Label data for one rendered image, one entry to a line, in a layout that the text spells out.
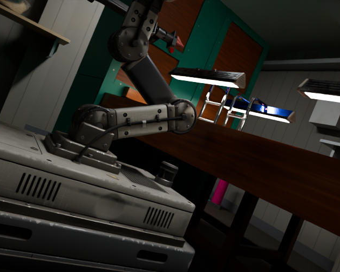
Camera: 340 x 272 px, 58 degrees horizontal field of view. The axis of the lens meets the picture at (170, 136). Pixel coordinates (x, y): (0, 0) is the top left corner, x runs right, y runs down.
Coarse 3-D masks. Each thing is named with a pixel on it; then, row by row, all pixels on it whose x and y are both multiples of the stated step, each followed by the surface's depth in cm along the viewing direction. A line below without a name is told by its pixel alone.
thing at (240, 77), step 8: (168, 72) 208; (176, 72) 201; (184, 72) 196; (192, 72) 190; (200, 72) 185; (208, 72) 180; (216, 72) 176; (224, 72) 172; (232, 72) 168; (216, 80) 171; (224, 80) 166; (232, 80) 162; (240, 80) 161
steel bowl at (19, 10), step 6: (0, 0) 313; (6, 0) 314; (12, 0) 315; (18, 0) 318; (24, 0) 323; (6, 6) 320; (12, 6) 320; (18, 6) 323; (24, 6) 327; (30, 6) 340; (18, 12) 331
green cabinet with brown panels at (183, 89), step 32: (128, 0) 212; (192, 0) 227; (96, 32) 239; (192, 32) 232; (224, 32) 249; (96, 64) 219; (160, 64) 224; (192, 64) 240; (224, 64) 259; (256, 64) 281; (192, 96) 247
